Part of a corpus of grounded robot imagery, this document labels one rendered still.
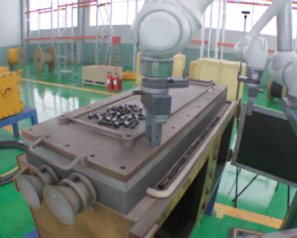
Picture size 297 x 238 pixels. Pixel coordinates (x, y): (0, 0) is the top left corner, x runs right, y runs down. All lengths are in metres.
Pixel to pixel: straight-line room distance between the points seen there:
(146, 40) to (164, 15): 0.05
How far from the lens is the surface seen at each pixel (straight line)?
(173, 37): 0.38
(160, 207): 0.66
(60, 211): 0.68
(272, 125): 1.84
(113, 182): 0.59
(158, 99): 0.58
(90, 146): 0.68
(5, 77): 3.24
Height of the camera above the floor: 1.67
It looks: 21 degrees down
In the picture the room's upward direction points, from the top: 2 degrees clockwise
